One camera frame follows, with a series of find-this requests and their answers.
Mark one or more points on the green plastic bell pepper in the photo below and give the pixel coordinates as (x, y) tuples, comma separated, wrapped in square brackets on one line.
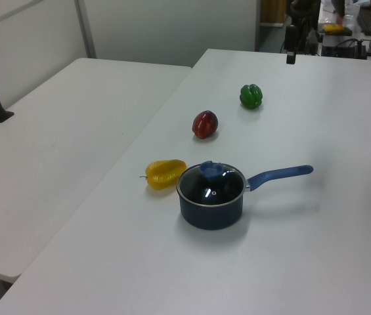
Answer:
[(251, 96)]

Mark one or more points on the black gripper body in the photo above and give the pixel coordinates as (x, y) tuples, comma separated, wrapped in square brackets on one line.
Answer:
[(292, 38)]

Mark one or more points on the yellow plastic starfruit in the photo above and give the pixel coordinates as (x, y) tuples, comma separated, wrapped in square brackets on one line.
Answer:
[(163, 176)]

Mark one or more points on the grey partition post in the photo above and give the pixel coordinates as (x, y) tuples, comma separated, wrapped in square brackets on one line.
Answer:
[(85, 28)]

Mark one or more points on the wooden cabinet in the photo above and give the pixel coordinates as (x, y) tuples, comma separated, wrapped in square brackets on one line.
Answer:
[(272, 11)]

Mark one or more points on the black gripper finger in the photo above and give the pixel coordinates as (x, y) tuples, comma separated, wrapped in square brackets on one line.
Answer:
[(291, 58)]

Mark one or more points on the red plastic apple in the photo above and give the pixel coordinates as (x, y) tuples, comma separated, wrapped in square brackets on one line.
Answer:
[(205, 125)]

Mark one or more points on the black electronic device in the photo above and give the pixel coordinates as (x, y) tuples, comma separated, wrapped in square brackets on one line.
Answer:
[(342, 49)]

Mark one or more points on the glass lid with blue knob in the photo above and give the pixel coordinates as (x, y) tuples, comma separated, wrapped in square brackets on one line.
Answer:
[(211, 169)]

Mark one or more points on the yellow box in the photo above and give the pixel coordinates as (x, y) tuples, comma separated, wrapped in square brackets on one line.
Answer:
[(333, 28)]

